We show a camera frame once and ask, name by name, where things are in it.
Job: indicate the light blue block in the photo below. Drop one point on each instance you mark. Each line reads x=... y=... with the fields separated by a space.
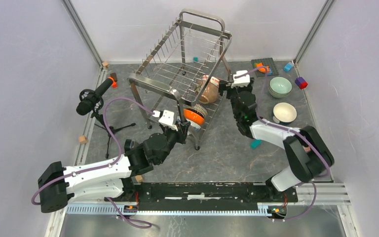
x=288 y=67

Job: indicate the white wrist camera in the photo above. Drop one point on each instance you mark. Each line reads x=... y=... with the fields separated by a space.
x=240 y=79
x=166 y=118

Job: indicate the teal block on floor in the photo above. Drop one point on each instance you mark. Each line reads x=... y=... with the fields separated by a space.
x=255 y=143

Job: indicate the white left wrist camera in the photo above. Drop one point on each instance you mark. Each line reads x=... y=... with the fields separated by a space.
x=166 y=118

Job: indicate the pale green ceramic bowl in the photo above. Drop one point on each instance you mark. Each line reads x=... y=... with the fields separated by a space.
x=278 y=95

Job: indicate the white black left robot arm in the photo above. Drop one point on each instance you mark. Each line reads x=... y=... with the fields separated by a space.
x=60 y=185

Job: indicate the wooden cube back corner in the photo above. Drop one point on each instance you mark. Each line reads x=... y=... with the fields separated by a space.
x=105 y=65

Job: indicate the black white patterned bowl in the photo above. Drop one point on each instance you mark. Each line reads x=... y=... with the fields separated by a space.
x=198 y=108

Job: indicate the wooden cube near base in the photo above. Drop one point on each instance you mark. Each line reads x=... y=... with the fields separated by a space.
x=139 y=178

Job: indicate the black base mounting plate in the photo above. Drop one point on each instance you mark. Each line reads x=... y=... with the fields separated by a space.
x=204 y=196

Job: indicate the steel two-tier dish rack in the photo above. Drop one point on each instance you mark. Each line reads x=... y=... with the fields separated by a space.
x=169 y=71

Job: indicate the blue white porcelain bowl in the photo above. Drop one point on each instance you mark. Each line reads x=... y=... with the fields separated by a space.
x=196 y=126

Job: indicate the purple red block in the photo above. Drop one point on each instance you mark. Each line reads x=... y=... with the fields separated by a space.
x=301 y=83

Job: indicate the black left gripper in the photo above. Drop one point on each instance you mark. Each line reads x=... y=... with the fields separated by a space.
x=182 y=128

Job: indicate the red white patterned bowl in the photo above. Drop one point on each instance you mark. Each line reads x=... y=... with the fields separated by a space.
x=215 y=81

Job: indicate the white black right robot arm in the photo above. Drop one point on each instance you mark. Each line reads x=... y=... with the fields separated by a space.
x=306 y=152

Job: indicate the brown patterned bowl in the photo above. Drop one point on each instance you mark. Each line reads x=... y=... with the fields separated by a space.
x=209 y=95

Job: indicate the wooden cube left rail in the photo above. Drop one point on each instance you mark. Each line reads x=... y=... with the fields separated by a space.
x=82 y=139

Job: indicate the orange curved block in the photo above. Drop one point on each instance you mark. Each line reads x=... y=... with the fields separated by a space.
x=262 y=68

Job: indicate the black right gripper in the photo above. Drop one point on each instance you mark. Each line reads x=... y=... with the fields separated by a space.
x=223 y=86

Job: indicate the orange bowl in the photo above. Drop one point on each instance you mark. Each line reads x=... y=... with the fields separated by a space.
x=195 y=116

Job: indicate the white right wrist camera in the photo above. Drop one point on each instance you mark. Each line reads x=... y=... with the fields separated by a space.
x=240 y=79

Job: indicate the black microphone on tripod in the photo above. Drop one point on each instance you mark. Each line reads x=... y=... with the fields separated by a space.
x=91 y=101

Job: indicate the grey building baseplate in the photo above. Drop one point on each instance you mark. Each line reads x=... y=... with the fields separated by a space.
x=267 y=62

